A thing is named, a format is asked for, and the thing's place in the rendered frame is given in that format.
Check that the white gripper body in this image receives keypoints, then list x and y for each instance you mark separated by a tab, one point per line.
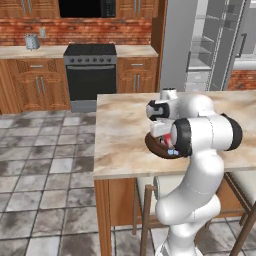
161	128

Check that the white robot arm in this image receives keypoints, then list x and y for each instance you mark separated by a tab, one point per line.
200	186

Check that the dark brown bowl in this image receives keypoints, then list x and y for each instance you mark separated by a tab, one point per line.
155	146

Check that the grey fridge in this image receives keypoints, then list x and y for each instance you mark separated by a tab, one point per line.
176	43

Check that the grey fridge door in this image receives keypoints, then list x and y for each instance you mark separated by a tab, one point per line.
226	50

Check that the red cylinder item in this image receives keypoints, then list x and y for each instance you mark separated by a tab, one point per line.
169	140

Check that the wooden base cupboards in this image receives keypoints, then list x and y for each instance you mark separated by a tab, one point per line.
136	75
36	85

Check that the tall wooden side panel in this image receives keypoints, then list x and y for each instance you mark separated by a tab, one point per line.
158	43

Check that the black oven range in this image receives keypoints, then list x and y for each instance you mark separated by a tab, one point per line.
90	76

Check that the wooden stool white cushion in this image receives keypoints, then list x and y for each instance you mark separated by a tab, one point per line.
246	230
146	216

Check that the black microwave oven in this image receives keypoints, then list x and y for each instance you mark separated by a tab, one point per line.
83	8

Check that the wooden wall cupboards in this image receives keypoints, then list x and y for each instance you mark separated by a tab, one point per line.
136	8
30	8

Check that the white wall socket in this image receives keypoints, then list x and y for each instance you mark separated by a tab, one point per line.
42	32

